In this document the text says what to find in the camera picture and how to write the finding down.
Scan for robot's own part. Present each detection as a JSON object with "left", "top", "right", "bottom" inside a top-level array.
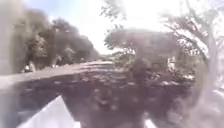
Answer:
[
  {"left": 145, "top": 118, "right": 157, "bottom": 128},
  {"left": 73, "top": 121, "right": 82, "bottom": 128}
]

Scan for large bare-branched tree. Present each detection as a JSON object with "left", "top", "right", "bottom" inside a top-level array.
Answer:
[{"left": 159, "top": 0, "right": 224, "bottom": 108}]

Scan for row of trees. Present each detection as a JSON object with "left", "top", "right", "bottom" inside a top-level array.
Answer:
[{"left": 0, "top": 0, "right": 101, "bottom": 75}]

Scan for grey-brown asphalt road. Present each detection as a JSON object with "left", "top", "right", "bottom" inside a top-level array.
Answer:
[{"left": 0, "top": 60, "right": 201, "bottom": 128}]

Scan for dense green trees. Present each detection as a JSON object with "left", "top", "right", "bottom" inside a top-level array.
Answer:
[{"left": 103, "top": 27, "right": 201, "bottom": 84}]

